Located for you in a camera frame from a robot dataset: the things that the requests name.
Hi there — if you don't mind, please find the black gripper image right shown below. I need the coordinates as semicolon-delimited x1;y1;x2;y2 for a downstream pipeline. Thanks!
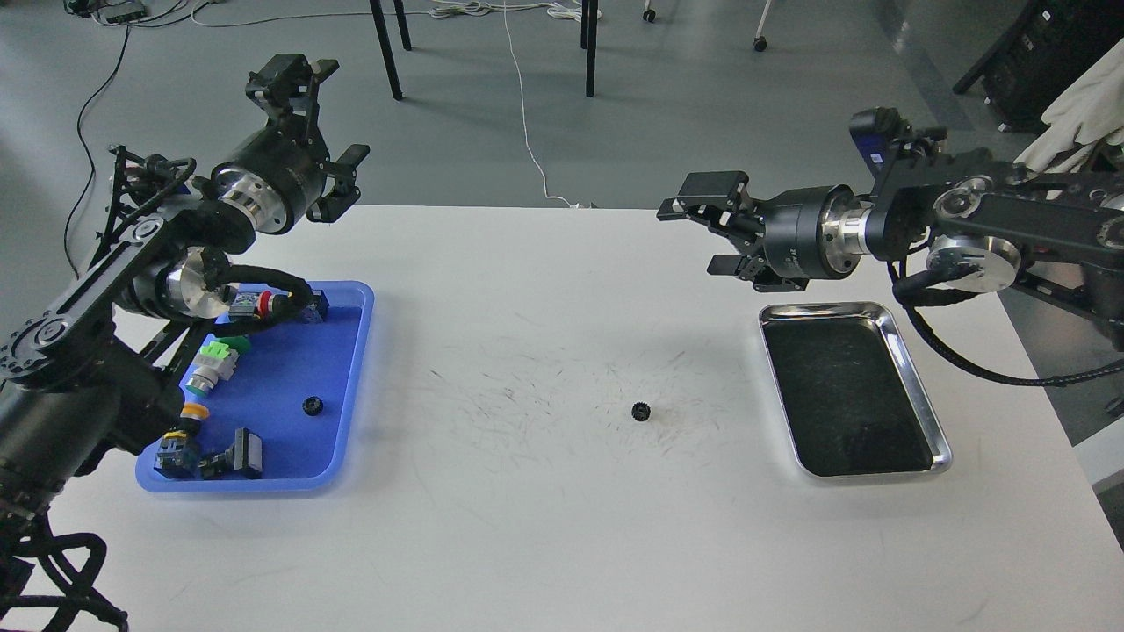
658;171;868;294

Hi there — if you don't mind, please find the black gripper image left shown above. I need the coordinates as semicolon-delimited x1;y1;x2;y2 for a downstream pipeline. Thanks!
210;54;371;233

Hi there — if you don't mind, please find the small black gear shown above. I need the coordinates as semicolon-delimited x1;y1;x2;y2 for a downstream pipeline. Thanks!
301;396;325;417
629;401;652;421

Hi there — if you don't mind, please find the silver metal tray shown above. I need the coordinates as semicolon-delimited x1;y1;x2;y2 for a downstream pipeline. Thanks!
758;301;953;484

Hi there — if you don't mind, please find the blue plastic tray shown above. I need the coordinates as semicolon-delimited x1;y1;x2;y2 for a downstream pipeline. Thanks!
135;281;377;493

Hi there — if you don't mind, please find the black table leg left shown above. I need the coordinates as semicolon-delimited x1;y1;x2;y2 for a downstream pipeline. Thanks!
368;0;413;103

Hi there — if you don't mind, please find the black table leg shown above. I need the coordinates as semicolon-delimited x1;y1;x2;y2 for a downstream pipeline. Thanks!
368;0;413;103
580;0;601;97

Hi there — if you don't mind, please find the red emergency push button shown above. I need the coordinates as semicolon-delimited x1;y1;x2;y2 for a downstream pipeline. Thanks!
227;291;330;325

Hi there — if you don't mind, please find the black table leg right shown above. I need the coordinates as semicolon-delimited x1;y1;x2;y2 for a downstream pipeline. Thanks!
580;0;601;97

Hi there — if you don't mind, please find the black square push button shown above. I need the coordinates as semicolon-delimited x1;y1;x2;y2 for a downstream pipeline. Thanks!
199;427;264;480

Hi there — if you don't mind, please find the black cabinet top right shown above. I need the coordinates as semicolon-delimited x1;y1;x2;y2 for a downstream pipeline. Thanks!
953;1;1123;133

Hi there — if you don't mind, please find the beige cloth on chair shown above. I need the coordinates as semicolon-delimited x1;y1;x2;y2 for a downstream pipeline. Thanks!
1015;40;1123;173

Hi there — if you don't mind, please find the white floor cable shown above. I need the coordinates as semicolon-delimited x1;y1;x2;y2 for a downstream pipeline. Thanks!
426;0;607;210

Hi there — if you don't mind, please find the green push button switch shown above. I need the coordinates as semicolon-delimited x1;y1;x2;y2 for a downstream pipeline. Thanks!
184;335;252;397

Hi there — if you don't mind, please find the black floor cable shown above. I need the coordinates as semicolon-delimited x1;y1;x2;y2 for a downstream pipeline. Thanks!
61;0;229;282

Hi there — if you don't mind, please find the yellow push button switch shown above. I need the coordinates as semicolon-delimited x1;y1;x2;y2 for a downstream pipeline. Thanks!
153;401;210;479

